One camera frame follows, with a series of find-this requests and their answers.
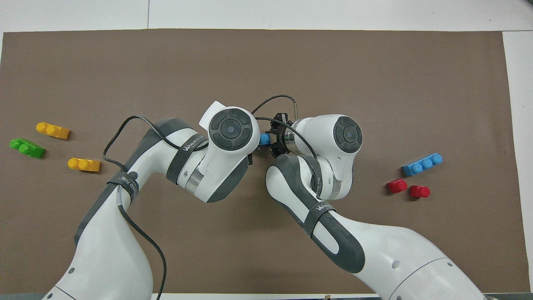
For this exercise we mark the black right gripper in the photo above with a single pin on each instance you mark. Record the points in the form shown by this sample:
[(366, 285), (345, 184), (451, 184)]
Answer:
[(278, 141)]

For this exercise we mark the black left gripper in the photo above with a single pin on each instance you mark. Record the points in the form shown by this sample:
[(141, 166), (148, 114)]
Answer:
[(250, 159)]

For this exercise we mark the blue block with two studs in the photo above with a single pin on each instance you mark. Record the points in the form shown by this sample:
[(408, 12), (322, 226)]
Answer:
[(264, 139)]

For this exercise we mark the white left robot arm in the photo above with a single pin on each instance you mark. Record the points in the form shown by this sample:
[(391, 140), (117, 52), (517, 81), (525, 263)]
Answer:
[(104, 250)]

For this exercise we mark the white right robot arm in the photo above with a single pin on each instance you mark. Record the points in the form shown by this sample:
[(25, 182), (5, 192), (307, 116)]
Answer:
[(395, 250)]

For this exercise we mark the red single-stud block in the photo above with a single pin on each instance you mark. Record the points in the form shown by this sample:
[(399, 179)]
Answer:
[(419, 191), (397, 186)]

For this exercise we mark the blue three-stud block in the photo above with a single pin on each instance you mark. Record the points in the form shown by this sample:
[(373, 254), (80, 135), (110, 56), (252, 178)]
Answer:
[(422, 165)]

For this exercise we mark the yellow two-stud block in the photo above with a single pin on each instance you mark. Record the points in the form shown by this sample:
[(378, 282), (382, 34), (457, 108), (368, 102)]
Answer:
[(84, 165), (53, 130)]

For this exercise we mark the green two-stud block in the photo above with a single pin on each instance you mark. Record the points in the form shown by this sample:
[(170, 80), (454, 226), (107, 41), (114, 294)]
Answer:
[(27, 148)]

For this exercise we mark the brown table mat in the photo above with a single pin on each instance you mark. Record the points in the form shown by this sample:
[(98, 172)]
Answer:
[(374, 75)]

